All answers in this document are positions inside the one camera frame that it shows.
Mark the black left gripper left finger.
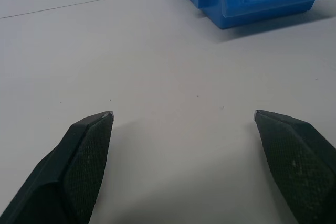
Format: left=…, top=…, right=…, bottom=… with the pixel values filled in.
left=0, top=111, right=116, bottom=224

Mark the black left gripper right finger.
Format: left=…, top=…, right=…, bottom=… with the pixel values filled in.
left=253, top=109, right=336, bottom=224

